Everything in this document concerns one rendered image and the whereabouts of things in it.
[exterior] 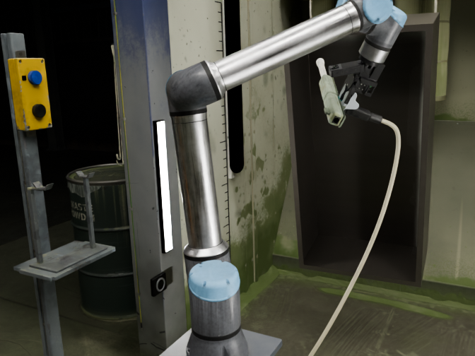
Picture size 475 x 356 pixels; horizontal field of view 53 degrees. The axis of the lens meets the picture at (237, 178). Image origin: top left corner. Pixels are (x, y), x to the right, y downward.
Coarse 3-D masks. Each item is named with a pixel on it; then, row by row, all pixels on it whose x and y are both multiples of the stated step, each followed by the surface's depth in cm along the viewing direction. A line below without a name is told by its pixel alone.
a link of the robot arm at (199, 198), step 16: (176, 112) 141; (192, 112) 140; (176, 128) 143; (192, 128) 142; (208, 128) 147; (176, 144) 145; (192, 144) 143; (208, 144) 146; (192, 160) 144; (208, 160) 146; (192, 176) 145; (208, 176) 147; (192, 192) 146; (208, 192) 147; (192, 208) 148; (208, 208) 148; (192, 224) 149; (208, 224) 149; (192, 240) 151; (208, 240) 150; (192, 256) 150; (208, 256) 149; (224, 256) 152
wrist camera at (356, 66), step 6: (360, 60) 158; (330, 66) 159; (336, 66) 157; (342, 66) 157; (348, 66) 156; (354, 66) 155; (360, 66) 155; (330, 72) 157; (336, 72) 156; (342, 72) 156; (348, 72) 156; (354, 72) 156
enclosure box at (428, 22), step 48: (336, 48) 229; (432, 48) 180; (288, 96) 212; (384, 96) 229; (432, 96) 199; (336, 144) 249; (384, 144) 239; (432, 144) 222; (336, 192) 261; (384, 192) 249; (336, 240) 269; (384, 240) 261
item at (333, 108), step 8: (320, 64) 189; (320, 72) 185; (320, 80) 179; (328, 80) 175; (320, 88) 176; (328, 88) 169; (328, 96) 165; (336, 96) 165; (328, 104) 162; (336, 104) 160; (328, 112) 157; (336, 112) 155; (344, 112) 165; (352, 112) 165; (360, 112) 165; (368, 112) 166; (328, 120) 157; (368, 120) 168; (376, 120) 167
